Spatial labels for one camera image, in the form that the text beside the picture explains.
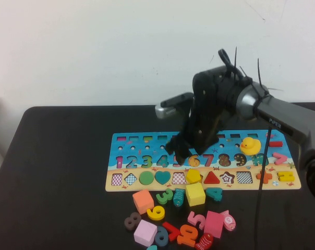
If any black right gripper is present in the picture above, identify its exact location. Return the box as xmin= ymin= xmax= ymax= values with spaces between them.
xmin=164 ymin=66 xmax=246 ymax=165

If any yellow pentagon piece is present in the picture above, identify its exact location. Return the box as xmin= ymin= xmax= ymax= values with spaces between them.
xmin=185 ymin=168 xmax=203 ymax=185

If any colourful wooden number puzzle board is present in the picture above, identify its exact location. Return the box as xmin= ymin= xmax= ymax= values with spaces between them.
xmin=105 ymin=132 xmax=302 ymax=193

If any teal heart piece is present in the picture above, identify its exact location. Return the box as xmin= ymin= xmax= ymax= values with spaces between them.
xmin=154 ymin=170 xmax=172 ymax=185

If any green circle piece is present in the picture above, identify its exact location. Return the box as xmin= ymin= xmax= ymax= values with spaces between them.
xmin=139 ymin=171 xmax=155 ymax=185

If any green number three piece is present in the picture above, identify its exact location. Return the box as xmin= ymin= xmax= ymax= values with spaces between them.
xmin=155 ymin=187 xmax=174 ymax=205

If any red triangle piece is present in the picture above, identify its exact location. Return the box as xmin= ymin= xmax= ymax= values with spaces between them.
xmin=203 ymin=171 xmax=220 ymax=184

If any teal number four piece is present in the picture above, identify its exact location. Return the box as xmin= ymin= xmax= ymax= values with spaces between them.
xmin=205 ymin=186 xmax=223 ymax=203

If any pink number five piece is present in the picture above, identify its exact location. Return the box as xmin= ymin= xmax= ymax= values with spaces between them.
xmin=187 ymin=210 xmax=207 ymax=230

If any yellow number six piece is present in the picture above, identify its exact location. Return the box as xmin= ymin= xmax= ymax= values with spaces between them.
xmin=146 ymin=205 xmax=165 ymax=221

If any red number seven piece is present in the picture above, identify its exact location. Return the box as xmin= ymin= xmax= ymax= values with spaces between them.
xmin=161 ymin=221 xmax=181 ymax=242

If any brown number eight piece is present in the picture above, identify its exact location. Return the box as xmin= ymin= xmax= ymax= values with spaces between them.
xmin=124 ymin=211 xmax=142 ymax=231

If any grey-blue number nine piece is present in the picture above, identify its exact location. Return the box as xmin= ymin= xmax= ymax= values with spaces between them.
xmin=154 ymin=225 xmax=171 ymax=247

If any orange number ten piece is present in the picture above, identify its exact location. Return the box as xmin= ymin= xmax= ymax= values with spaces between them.
xmin=176 ymin=223 xmax=199 ymax=247

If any orange plus sign piece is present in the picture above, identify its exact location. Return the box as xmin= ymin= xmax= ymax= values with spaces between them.
xmin=256 ymin=168 xmax=273 ymax=184

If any pink greater-than sign piece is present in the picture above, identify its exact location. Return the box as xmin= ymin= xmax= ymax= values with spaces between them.
xmin=273 ymin=152 xmax=288 ymax=165

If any yellow equals sign piece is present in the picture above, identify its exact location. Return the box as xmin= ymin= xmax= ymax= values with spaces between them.
xmin=276 ymin=170 xmax=296 ymax=182

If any teal wooden fish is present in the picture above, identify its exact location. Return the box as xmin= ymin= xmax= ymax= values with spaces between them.
xmin=172 ymin=187 xmax=186 ymax=208

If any yellow wooden cube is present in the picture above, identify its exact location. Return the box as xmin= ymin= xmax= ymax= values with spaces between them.
xmin=185 ymin=183 xmax=207 ymax=207

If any orange wooden cube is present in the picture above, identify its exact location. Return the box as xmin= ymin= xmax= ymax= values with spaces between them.
xmin=132 ymin=189 xmax=155 ymax=215

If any yellow rubber duck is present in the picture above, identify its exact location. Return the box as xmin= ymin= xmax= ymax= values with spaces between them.
xmin=239 ymin=137 xmax=262 ymax=156

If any magenta wooden block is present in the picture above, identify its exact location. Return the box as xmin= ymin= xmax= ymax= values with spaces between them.
xmin=203 ymin=210 xmax=225 ymax=239

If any pink wooden fish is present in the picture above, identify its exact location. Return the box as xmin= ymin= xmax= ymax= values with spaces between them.
xmin=220 ymin=210 xmax=236 ymax=232

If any lilac wooden cube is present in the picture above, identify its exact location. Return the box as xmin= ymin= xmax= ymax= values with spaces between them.
xmin=133 ymin=219 xmax=158 ymax=247

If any red wooden fish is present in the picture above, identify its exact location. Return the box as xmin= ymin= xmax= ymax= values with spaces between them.
xmin=194 ymin=232 xmax=214 ymax=250

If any black zip tie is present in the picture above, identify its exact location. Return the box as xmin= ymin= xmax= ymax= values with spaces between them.
xmin=234 ymin=46 xmax=239 ymax=79
xmin=256 ymin=57 xmax=264 ymax=91

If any black hanging cable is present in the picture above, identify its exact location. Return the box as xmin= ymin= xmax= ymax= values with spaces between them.
xmin=255 ymin=127 xmax=272 ymax=250

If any black looped camera cable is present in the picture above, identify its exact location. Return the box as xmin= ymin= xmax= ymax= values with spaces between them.
xmin=217 ymin=48 xmax=253 ymax=84

